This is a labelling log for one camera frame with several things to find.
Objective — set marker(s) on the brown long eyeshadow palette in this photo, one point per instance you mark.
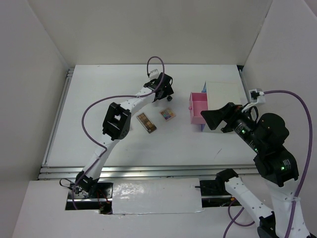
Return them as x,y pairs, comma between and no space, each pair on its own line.
146,123

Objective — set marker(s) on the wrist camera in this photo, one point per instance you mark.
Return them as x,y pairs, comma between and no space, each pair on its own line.
256,98
153,73

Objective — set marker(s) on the white cover plate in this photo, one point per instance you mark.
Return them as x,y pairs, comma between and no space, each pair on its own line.
157,196

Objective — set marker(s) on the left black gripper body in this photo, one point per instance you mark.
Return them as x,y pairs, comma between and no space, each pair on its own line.
167,91

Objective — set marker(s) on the blue drawer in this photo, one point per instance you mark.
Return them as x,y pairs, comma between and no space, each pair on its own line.
204,90

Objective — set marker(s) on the aluminium rail frame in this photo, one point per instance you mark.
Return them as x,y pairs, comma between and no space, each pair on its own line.
177,147

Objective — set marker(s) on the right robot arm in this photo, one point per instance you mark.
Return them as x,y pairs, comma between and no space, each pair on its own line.
275,164

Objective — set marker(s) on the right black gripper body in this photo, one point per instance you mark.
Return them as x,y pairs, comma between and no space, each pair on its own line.
228,120

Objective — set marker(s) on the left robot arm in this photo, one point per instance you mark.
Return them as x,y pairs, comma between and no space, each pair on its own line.
116,126

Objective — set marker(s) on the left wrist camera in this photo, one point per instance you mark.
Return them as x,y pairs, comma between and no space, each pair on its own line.
153,73

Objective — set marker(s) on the pink drawer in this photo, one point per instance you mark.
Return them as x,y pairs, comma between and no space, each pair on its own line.
198,102

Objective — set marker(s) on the white drawer cabinet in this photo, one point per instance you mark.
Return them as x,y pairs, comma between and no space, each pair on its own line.
221,93

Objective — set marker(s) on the colourful square eyeshadow palette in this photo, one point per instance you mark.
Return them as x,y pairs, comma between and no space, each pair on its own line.
167,114

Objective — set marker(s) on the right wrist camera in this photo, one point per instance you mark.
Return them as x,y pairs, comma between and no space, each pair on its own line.
256,98

